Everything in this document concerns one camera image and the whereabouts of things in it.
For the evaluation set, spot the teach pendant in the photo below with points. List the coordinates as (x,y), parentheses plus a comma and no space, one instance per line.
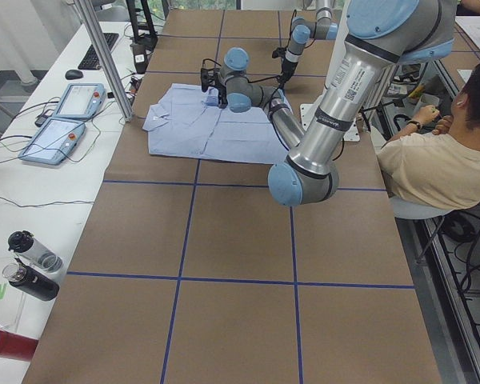
(54,141)
(80,101)

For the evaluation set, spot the upper teach pendant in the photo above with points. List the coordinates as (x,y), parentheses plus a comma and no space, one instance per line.
(80,101)

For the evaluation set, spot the black computer mouse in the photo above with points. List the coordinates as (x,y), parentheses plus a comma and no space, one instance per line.
(73,74)

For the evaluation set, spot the black water bottle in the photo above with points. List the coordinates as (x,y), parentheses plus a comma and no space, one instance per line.
(28,280)

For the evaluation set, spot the lower teach pendant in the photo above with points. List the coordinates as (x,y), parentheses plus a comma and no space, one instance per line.
(54,141)

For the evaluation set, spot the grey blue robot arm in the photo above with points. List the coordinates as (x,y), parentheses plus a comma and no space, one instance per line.
(301,31)
(376,35)

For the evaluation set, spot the red bottle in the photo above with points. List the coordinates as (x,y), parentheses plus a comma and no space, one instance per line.
(17,347)

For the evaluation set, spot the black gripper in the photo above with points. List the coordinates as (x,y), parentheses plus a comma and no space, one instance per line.
(220,86)
(287,68)

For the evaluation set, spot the clear water bottle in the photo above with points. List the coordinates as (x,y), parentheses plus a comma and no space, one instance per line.
(24,244)

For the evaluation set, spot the aluminium frame post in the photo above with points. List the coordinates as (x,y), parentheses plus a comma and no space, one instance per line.
(94,30)

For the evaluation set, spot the blue striped button shirt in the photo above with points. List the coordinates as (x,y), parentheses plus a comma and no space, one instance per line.
(187,122)

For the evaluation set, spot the seated person beige shirt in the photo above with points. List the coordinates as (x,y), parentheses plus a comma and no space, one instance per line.
(435,160)

